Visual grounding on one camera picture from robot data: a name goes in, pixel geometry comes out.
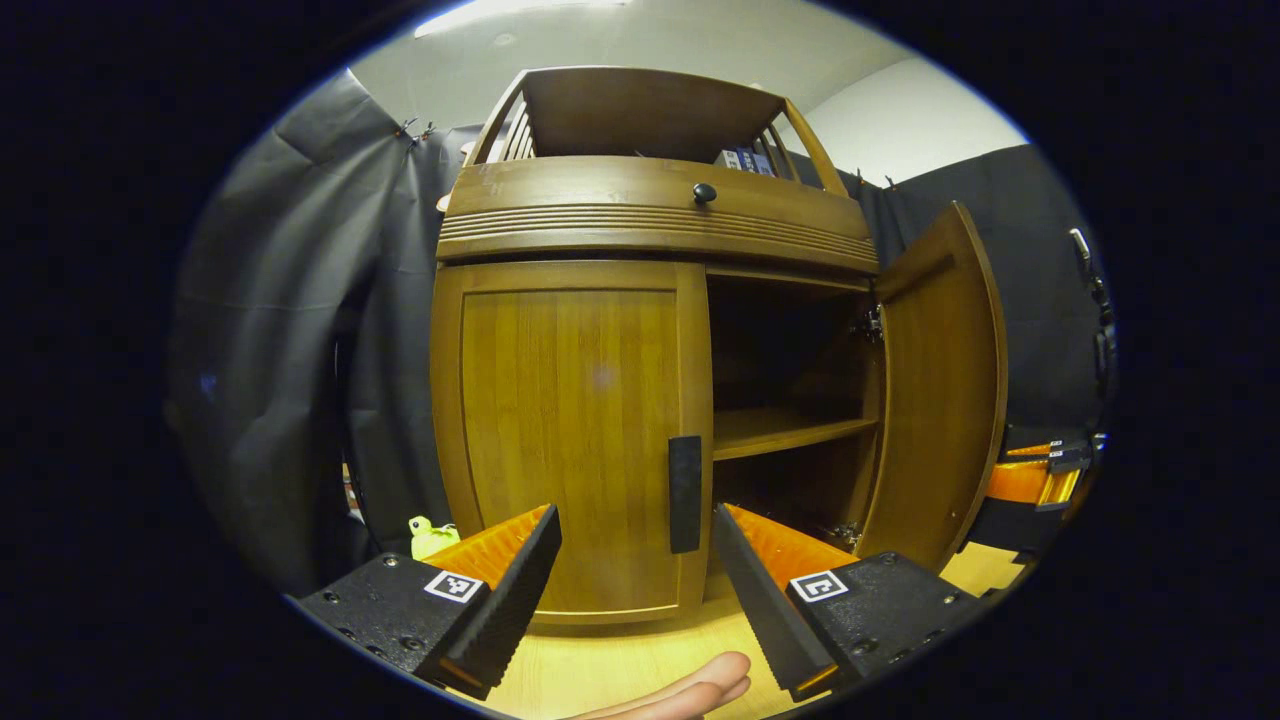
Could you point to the blue and white boxes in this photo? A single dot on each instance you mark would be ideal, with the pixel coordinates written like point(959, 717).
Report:
point(745, 161)

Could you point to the wooden double-door shoe cabinet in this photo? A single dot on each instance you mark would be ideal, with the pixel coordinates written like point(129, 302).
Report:
point(640, 110)

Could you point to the wooden drawer with black knob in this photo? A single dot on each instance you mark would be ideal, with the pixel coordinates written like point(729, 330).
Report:
point(580, 195)

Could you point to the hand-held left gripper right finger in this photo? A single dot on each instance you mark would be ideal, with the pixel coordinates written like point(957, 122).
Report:
point(765, 600)

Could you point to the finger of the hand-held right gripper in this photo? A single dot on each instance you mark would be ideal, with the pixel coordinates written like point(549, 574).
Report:
point(1050, 450)
point(1020, 483)

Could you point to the black backdrop cloth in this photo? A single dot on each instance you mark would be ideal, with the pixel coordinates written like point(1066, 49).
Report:
point(290, 350)

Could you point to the wooden cabinet door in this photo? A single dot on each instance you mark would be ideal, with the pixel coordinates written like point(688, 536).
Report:
point(940, 400)
point(560, 420)

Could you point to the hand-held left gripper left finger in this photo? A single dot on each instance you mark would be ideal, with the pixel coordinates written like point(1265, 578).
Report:
point(510, 600)

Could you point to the green frog plush toy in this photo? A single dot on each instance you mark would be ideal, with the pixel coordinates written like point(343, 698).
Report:
point(430, 540)

